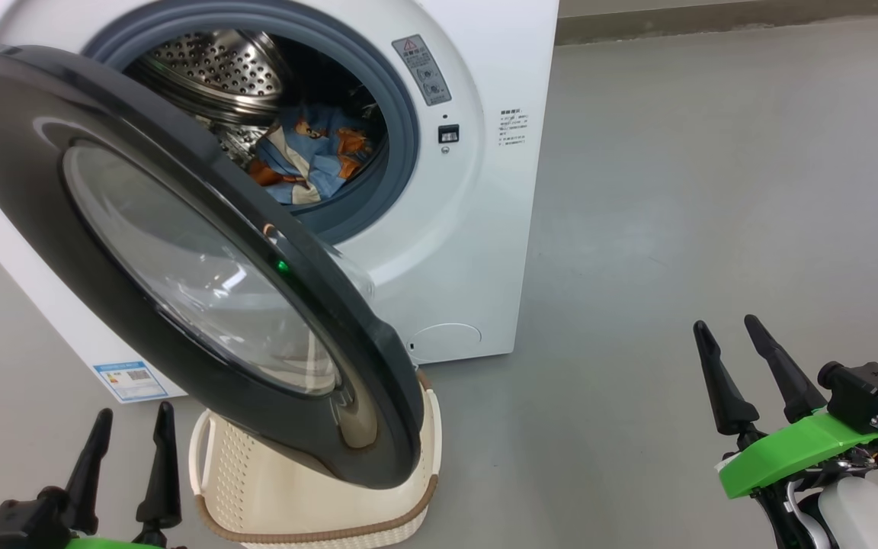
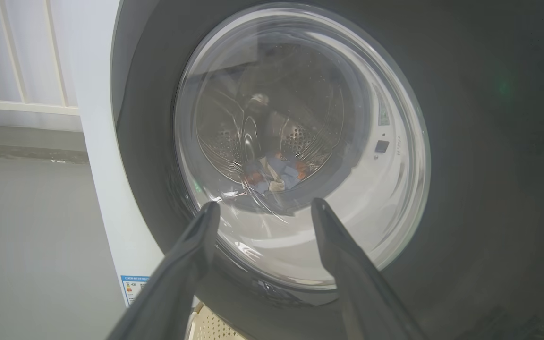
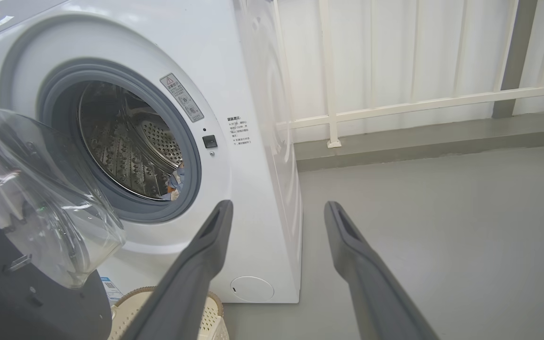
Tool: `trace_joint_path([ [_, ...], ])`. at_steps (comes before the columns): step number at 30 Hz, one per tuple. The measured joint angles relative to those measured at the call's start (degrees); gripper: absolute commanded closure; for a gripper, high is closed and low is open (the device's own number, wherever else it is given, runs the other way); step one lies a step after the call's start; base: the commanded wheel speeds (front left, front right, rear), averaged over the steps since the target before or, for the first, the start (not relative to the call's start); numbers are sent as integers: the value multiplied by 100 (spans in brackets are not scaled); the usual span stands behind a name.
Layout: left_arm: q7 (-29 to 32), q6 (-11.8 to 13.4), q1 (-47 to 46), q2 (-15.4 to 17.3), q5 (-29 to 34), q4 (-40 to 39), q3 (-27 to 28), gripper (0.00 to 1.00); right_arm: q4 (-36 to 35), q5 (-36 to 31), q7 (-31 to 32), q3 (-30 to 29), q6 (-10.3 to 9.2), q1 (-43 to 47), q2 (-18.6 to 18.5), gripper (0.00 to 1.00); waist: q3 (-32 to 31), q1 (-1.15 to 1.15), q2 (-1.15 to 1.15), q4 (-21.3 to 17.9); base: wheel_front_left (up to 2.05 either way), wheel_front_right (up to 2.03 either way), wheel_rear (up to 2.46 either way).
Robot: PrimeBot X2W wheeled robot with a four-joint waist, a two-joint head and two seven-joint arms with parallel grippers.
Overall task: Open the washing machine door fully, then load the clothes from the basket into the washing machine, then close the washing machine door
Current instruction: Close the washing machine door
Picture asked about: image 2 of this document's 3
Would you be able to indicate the blue bear-print garment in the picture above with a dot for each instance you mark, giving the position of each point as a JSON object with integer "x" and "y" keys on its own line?
{"x": 291, "y": 167}
{"x": 260, "y": 177}

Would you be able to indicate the cream perforated laundry basket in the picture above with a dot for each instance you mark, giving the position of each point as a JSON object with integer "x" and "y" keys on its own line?
{"x": 210, "y": 326}

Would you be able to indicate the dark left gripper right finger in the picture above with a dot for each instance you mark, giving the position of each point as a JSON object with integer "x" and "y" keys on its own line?
{"x": 357, "y": 293}

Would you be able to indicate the white front-load washing machine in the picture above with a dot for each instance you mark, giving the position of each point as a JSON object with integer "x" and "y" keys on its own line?
{"x": 111, "y": 189}

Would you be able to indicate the grey warning sticker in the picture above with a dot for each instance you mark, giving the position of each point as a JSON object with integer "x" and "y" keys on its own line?
{"x": 383, "y": 112}

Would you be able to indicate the white railing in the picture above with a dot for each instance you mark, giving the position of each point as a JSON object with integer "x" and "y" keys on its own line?
{"x": 21, "y": 106}

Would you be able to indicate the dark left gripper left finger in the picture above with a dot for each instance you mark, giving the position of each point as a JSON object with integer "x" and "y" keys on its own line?
{"x": 177, "y": 283}

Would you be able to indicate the perforated steel washer drum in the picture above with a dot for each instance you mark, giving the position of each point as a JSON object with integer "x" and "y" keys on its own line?
{"x": 300, "y": 94}

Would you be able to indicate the blue energy label sticker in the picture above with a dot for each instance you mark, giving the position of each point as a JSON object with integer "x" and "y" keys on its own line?
{"x": 132, "y": 289}

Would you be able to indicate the round black glass washer door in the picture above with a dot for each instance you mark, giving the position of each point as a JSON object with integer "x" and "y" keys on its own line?
{"x": 465, "y": 165}

